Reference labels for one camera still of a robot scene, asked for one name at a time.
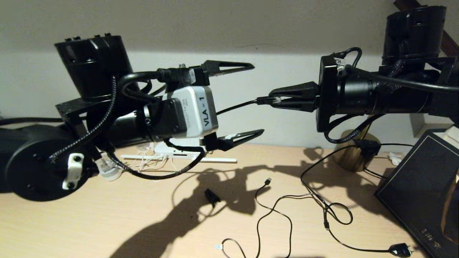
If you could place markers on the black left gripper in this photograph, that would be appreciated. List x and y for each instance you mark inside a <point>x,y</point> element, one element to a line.
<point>197,75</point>

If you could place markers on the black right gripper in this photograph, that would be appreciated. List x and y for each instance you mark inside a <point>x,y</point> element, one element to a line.
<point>328,93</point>

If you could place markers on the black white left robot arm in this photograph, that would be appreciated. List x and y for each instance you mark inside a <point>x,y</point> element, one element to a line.
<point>36,165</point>

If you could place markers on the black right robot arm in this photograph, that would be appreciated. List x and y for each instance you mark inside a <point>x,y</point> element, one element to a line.
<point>394,98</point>

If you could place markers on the white router with antennas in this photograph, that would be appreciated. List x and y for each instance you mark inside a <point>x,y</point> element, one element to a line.
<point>222,160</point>

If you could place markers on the small white round device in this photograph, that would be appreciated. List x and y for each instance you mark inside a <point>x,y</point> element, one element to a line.
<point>109,172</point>

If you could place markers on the brass desk lamp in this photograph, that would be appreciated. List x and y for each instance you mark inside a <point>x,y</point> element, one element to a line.
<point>349,161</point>

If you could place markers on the small black clip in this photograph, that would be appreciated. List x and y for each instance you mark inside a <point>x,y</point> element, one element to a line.
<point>212,197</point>

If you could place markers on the white box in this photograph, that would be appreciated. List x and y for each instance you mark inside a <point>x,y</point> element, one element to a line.
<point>452,138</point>

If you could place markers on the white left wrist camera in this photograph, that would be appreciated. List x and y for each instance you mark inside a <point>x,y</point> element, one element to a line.
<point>193,111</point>

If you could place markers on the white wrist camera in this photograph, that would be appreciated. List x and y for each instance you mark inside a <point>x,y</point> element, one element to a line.
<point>340,61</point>
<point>193,111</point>

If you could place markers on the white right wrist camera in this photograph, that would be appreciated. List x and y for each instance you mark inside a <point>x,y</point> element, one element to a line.
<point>340,61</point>

